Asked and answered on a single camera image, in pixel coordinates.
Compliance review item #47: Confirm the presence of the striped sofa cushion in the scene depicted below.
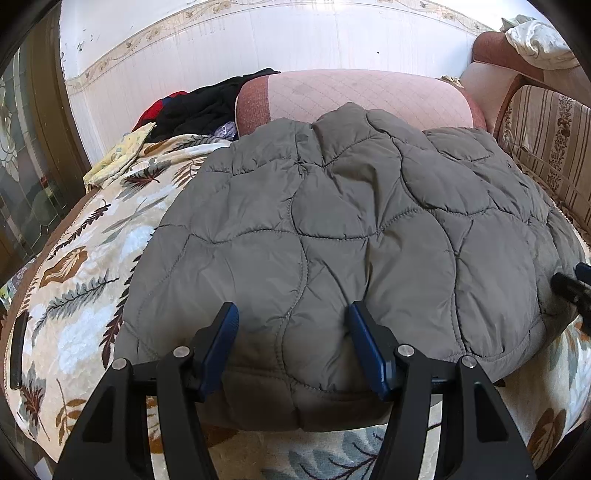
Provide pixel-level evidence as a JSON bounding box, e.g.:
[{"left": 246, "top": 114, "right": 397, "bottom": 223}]
[{"left": 496, "top": 84, "right": 591, "bottom": 227}]

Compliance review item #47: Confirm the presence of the leaded glass wooden door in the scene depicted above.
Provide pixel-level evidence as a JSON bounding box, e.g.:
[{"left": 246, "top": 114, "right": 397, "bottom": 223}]
[{"left": 0, "top": 18, "right": 90, "bottom": 287}]

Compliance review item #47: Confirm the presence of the pink sofa back cushion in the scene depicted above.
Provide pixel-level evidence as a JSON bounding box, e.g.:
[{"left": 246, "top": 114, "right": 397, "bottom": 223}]
[{"left": 235, "top": 69, "right": 488, "bottom": 139}]

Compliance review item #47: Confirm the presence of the black garment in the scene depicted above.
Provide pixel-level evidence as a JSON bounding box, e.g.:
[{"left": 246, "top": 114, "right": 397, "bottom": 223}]
[{"left": 150, "top": 68, "right": 281, "bottom": 141}]

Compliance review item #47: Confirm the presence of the yellow floral cloth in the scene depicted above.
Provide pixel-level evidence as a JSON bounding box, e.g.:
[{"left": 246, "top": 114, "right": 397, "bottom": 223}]
[{"left": 83, "top": 121, "right": 158, "bottom": 188}]

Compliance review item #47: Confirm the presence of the black smartphone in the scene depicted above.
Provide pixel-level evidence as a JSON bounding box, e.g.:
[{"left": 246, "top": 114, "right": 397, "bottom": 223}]
[{"left": 9, "top": 311, "right": 29, "bottom": 391}]

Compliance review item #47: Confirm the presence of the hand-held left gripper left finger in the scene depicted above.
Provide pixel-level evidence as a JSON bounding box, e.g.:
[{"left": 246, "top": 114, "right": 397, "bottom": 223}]
[{"left": 55, "top": 302, "right": 241, "bottom": 480}]

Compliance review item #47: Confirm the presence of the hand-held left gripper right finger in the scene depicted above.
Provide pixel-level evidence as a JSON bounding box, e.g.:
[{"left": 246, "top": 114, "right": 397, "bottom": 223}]
[{"left": 348, "top": 301, "right": 539, "bottom": 480}]

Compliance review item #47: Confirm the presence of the red garment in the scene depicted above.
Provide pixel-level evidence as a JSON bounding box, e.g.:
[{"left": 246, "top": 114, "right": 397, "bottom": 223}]
[{"left": 134, "top": 91, "right": 188, "bottom": 132}]

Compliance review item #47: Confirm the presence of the white crumpled cloth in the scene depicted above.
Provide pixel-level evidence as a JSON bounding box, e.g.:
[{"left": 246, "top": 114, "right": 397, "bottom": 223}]
[{"left": 501, "top": 15, "right": 578, "bottom": 70}]

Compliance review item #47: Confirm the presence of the grey quilted jacket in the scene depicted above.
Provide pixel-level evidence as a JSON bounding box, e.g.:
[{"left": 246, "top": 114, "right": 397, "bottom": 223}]
[{"left": 113, "top": 102, "right": 587, "bottom": 432}]

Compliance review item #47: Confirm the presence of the leaf print fleece blanket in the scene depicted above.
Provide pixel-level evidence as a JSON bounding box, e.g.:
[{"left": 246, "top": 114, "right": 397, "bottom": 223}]
[{"left": 7, "top": 134, "right": 591, "bottom": 480}]

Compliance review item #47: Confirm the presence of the brown sofa armrest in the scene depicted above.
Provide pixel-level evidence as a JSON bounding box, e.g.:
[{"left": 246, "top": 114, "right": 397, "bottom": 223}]
[{"left": 462, "top": 30, "right": 583, "bottom": 134}]

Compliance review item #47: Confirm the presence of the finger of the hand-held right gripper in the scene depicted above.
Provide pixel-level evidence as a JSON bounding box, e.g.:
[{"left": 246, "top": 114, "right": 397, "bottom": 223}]
[{"left": 551, "top": 262, "right": 591, "bottom": 333}]

